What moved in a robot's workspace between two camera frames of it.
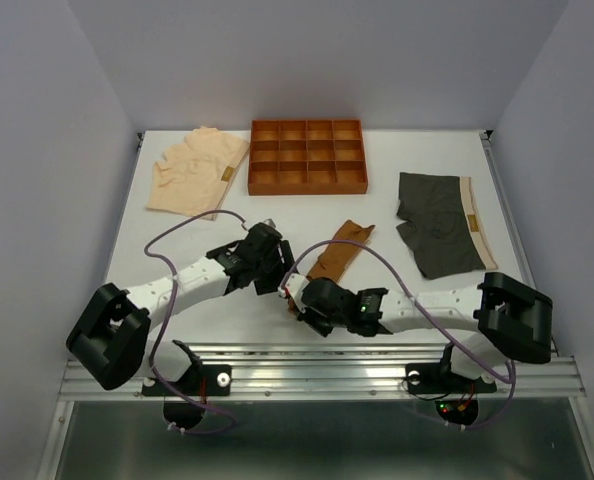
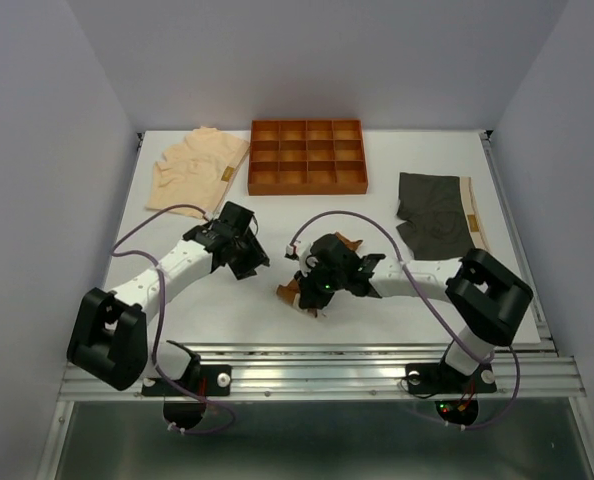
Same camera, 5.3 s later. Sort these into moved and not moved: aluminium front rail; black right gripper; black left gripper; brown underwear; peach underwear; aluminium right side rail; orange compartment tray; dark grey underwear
Moved: brown underwear; black right gripper; black left gripper
Not moved: aluminium front rail; orange compartment tray; aluminium right side rail; peach underwear; dark grey underwear
